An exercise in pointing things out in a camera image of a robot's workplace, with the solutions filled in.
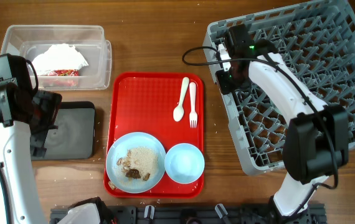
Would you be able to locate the white paper napkin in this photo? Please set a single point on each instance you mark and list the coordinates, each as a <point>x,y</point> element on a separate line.
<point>59,57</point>

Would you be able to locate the grey dishwasher rack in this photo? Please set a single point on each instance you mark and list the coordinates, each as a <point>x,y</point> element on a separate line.
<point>317,42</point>

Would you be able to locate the red candy wrapper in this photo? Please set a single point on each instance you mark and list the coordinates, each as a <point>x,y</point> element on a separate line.
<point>62,74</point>

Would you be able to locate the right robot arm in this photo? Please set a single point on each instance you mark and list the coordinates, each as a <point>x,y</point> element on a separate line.
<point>316,143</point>

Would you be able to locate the large light blue plate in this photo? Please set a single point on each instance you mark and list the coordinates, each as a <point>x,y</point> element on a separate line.
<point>119,149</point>

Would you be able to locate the white plastic fork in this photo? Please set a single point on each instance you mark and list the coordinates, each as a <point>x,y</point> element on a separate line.
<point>193,115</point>

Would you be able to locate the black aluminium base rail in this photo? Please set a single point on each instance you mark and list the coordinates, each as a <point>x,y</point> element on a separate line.
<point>252,213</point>

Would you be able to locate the red plastic serving tray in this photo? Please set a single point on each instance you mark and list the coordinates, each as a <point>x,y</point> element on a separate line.
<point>144,102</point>

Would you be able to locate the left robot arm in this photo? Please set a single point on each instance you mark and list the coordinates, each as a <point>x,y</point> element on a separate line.
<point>19,200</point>

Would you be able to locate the white plastic spoon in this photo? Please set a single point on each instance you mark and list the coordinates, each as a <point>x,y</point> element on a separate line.
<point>178,112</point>

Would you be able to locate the clear plastic waste bin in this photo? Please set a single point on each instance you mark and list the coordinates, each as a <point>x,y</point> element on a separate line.
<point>29,41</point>

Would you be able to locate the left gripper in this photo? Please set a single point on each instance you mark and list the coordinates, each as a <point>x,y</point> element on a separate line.
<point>51,102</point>

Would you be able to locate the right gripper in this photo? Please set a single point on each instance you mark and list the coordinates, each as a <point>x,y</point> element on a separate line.
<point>225,79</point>

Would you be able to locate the food scrap on tray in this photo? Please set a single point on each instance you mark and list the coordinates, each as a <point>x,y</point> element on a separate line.
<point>111,185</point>

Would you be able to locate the black rectangular tray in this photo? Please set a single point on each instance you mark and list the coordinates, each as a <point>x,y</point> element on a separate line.
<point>74,137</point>

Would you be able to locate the small light blue bowl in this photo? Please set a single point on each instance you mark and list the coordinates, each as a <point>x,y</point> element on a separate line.
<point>184,163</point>

